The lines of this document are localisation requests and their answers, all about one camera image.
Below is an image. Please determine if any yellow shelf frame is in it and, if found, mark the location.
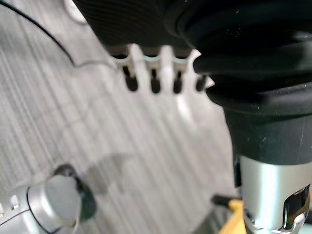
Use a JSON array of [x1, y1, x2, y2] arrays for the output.
[[220, 198, 247, 234]]

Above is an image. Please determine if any black floor cable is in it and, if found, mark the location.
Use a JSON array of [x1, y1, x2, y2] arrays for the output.
[[0, 0, 77, 68]]

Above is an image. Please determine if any black shelf foot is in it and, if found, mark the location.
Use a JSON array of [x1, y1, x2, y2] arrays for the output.
[[211, 194, 233, 208]]

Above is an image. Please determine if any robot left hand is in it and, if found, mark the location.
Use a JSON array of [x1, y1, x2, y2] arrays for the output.
[[72, 0, 312, 234]]

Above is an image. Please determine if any dark robot foot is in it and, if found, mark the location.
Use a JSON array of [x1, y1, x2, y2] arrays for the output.
[[55, 164, 98, 220]]

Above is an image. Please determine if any white round floor disc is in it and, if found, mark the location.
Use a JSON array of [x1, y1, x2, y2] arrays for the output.
[[63, 0, 88, 25]]

